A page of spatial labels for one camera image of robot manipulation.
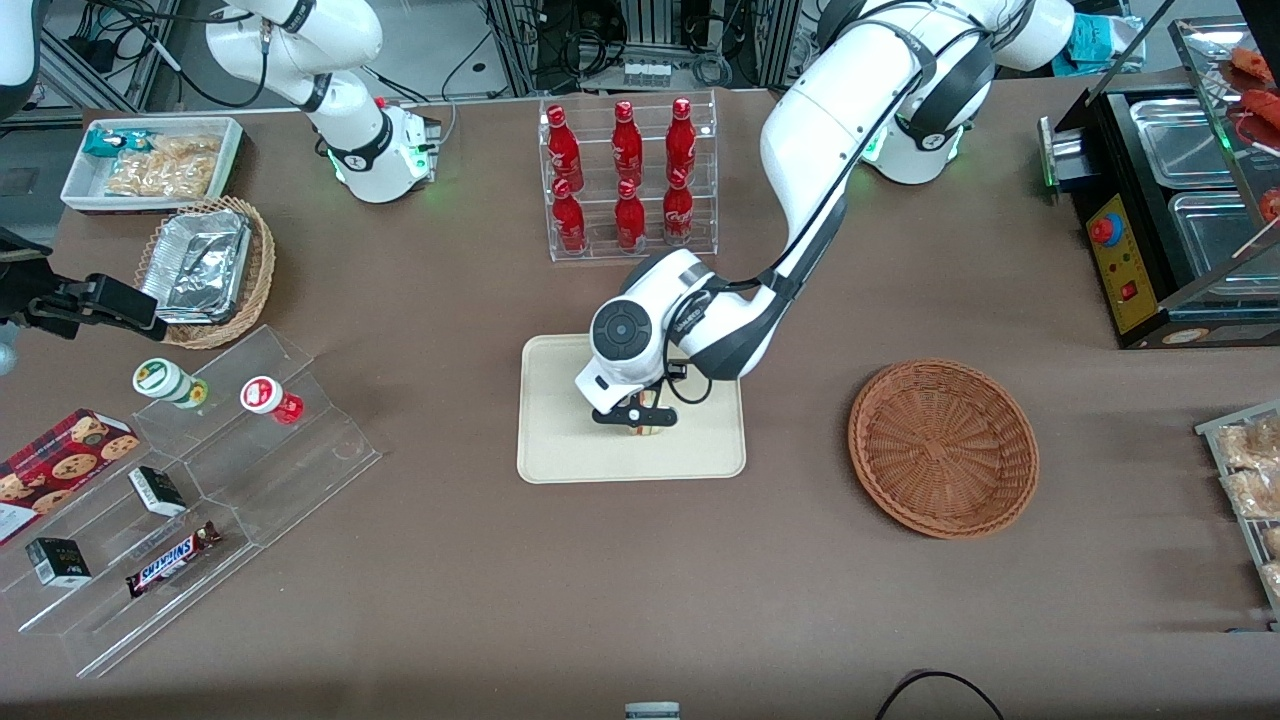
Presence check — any Snickers chocolate bar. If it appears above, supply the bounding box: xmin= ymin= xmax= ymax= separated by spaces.
xmin=125 ymin=521 xmax=222 ymax=599

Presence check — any cream plastic serving tray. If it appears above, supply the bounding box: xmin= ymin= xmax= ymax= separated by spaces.
xmin=517 ymin=330 xmax=747 ymax=484

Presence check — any small black box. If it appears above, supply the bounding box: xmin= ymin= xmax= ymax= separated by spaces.
xmin=128 ymin=466 xmax=188 ymax=518
xmin=25 ymin=537 xmax=92 ymax=588

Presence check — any teal snack packet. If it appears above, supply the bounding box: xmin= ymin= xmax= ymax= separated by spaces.
xmin=83 ymin=130 xmax=153 ymax=159

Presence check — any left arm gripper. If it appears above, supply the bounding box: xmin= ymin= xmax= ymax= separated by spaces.
xmin=575 ymin=360 xmax=681 ymax=431

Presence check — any wrapped bread pack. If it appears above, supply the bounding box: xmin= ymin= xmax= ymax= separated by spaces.
xmin=1215 ymin=415 xmax=1280 ymax=471
xmin=1222 ymin=468 xmax=1280 ymax=520

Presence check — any black cable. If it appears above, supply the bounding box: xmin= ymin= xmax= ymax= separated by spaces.
xmin=875 ymin=670 xmax=1006 ymax=720

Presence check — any white rectangular snack tray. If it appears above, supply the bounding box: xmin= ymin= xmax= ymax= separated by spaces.
xmin=60 ymin=117 xmax=244 ymax=215

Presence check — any silver foil container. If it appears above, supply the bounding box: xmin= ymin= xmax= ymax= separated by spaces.
xmin=140 ymin=208 xmax=252 ymax=325

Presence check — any clear acrylic bottle rack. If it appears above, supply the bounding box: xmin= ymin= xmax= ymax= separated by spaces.
xmin=540 ymin=90 xmax=719 ymax=263

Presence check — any black food warmer appliance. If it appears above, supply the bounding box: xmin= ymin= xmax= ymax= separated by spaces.
xmin=1040 ymin=15 xmax=1280 ymax=350

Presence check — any brown round wicker basket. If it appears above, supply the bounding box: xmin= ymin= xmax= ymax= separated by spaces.
xmin=848 ymin=359 xmax=1039 ymax=540

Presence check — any red plaid cookie box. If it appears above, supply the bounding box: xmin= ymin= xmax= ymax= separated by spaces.
xmin=0 ymin=408 xmax=141 ymax=547

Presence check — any green label yogurt cup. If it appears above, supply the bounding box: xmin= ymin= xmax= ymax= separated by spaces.
xmin=133 ymin=358 xmax=210 ymax=410

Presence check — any tray of packaged pastries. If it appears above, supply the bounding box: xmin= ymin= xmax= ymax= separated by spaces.
xmin=1195 ymin=400 xmax=1280 ymax=631

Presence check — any triangular sandwich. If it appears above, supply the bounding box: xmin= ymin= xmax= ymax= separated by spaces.
xmin=628 ymin=392 xmax=669 ymax=440

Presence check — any red cola bottle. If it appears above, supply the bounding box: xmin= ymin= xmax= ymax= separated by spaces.
xmin=612 ymin=101 xmax=644 ymax=187
xmin=662 ymin=170 xmax=695 ymax=248
xmin=614 ymin=179 xmax=647 ymax=252
xmin=552 ymin=179 xmax=588 ymax=254
xmin=666 ymin=98 xmax=697 ymax=182
xmin=546 ymin=105 xmax=585 ymax=192

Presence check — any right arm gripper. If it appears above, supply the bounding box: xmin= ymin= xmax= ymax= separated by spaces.
xmin=0 ymin=255 xmax=168 ymax=342

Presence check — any light oval wicker basket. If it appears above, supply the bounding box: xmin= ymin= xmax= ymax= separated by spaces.
xmin=135 ymin=196 xmax=277 ymax=350

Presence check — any clear acrylic stepped display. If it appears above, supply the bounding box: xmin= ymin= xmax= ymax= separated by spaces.
xmin=0 ymin=325 xmax=382 ymax=680

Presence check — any clear bag of crackers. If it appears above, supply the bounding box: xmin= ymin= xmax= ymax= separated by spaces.
xmin=104 ymin=135 xmax=222 ymax=199

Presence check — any red label yogurt cup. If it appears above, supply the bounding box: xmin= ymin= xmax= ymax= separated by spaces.
xmin=240 ymin=376 xmax=305 ymax=426

